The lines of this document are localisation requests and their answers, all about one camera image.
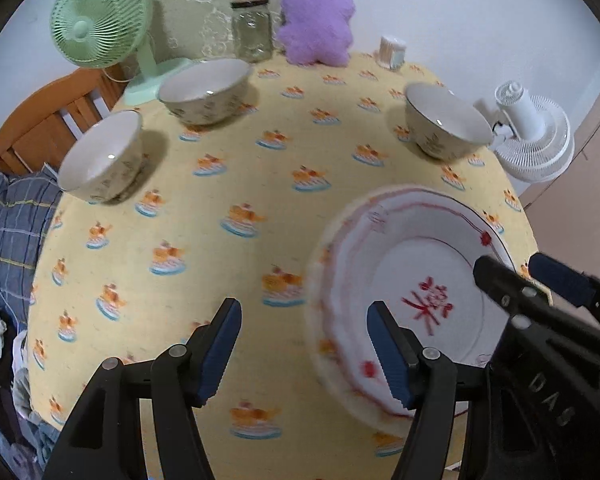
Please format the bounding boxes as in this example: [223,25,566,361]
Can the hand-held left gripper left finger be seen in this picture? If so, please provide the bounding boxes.
[42,297,243,480]

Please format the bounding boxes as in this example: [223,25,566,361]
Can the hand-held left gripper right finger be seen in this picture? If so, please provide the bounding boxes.
[366,301,491,480]

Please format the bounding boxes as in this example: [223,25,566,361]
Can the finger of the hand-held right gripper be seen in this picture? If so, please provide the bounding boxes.
[472,255,557,327]
[527,252,600,322]

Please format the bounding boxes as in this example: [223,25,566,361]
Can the white plate red pattern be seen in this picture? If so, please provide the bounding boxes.
[304,185,532,433]

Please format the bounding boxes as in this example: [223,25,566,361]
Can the beige floral ceramic bowl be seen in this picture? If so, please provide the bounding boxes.
[157,58,252,126]
[404,82,495,161]
[56,109,145,205]

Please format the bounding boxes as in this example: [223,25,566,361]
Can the white standing fan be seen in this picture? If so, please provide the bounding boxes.
[472,81,576,183]

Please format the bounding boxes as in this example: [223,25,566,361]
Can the yellow cake print tablecloth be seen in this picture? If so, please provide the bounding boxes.
[25,50,541,480]

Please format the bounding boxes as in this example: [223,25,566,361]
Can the dark cloth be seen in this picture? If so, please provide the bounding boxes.
[0,330,36,461]

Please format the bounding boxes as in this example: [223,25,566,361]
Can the blue plaid cushion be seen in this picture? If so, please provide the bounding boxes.
[0,165,63,306]

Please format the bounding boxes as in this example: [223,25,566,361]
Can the small toothpick holder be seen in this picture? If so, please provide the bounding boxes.
[378,35,407,71]

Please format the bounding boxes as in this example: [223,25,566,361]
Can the wooden chair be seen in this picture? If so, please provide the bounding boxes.
[0,67,126,176]

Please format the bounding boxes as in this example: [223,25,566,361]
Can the purple plush toy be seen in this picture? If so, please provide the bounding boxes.
[277,0,357,67]

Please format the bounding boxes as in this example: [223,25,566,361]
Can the glass jar with lid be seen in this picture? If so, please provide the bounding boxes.
[230,0,275,63]

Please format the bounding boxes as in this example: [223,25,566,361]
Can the green patterned board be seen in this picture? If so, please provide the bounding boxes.
[145,0,356,61]

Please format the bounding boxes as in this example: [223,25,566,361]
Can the green desk fan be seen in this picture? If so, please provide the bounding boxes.
[49,0,193,107]

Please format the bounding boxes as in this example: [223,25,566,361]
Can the beige fan cord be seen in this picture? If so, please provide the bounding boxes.
[102,64,132,84]

